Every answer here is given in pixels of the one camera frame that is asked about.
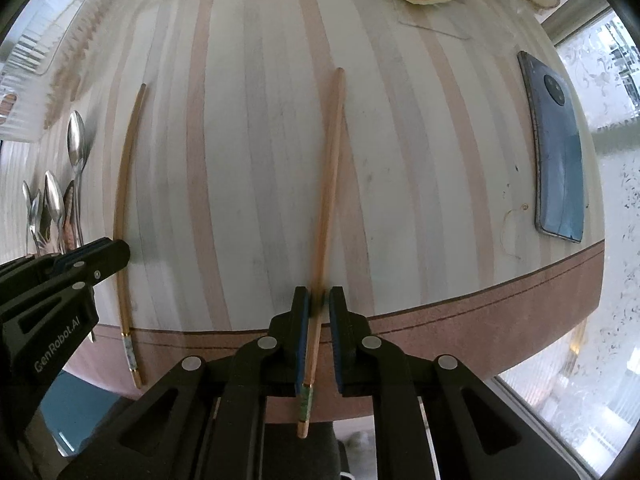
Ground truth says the wooden chopstick green band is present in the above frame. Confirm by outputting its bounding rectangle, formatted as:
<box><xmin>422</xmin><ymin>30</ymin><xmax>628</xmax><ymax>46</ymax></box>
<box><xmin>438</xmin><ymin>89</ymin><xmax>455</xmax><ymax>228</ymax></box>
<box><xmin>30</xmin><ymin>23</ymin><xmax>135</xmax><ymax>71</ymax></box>
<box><xmin>297</xmin><ymin>67</ymin><xmax>346</xmax><ymax>439</ymax></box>

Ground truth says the medium steel spoon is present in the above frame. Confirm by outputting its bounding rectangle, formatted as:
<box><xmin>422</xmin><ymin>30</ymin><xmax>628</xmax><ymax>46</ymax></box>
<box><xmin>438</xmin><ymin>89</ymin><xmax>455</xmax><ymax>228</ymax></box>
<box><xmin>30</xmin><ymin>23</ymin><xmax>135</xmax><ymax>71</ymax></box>
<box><xmin>44</xmin><ymin>170</ymin><xmax>66</xmax><ymax>254</ymax></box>

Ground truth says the small steel spoon patterned handle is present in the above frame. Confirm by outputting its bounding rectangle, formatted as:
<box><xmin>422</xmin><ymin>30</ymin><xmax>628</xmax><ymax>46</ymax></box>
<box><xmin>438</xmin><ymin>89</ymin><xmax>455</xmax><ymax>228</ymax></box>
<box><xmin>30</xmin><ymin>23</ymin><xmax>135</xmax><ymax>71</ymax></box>
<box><xmin>29</xmin><ymin>190</ymin><xmax>46</xmax><ymax>256</ymax></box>

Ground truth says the small steel teaspoon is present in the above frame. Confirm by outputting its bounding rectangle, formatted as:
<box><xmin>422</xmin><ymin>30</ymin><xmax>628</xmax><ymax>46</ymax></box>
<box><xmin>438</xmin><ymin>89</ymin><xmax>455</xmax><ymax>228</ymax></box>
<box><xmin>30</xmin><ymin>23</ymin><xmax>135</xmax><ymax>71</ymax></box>
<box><xmin>22</xmin><ymin>180</ymin><xmax>32</xmax><ymax>254</ymax></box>

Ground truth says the large steel serving spoon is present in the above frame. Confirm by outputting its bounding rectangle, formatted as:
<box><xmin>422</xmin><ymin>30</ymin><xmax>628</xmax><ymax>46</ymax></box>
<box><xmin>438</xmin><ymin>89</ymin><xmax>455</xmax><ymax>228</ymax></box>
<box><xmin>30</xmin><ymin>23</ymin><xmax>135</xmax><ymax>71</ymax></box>
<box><xmin>66</xmin><ymin>110</ymin><xmax>87</xmax><ymax>246</ymax></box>

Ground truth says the wooden chopstick pearl band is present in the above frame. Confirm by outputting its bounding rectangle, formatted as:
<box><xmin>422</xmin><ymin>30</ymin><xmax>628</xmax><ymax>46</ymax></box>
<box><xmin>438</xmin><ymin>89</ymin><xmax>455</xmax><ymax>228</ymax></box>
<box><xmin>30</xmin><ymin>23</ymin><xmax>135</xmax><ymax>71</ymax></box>
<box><xmin>113</xmin><ymin>84</ymin><xmax>148</xmax><ymax>390</ymax></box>

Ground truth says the clear plastic utensil holder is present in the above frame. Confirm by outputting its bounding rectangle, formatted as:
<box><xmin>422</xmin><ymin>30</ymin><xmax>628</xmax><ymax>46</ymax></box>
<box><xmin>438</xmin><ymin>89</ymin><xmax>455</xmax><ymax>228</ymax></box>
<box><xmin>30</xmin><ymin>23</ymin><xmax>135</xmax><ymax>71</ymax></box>
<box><xmin>1</xmin><ymin>0</ymin><xmax>124</xmax><ymax>143</ymax></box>

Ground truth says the blue smartphone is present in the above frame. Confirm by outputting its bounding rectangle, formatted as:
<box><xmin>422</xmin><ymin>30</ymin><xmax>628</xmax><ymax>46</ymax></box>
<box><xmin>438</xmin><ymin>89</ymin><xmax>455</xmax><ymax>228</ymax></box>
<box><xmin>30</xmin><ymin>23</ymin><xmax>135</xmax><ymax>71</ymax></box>
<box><xmin>518</xmin><ymin>51</ymin><xmax>586</xmax><ymax>243</ymax></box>

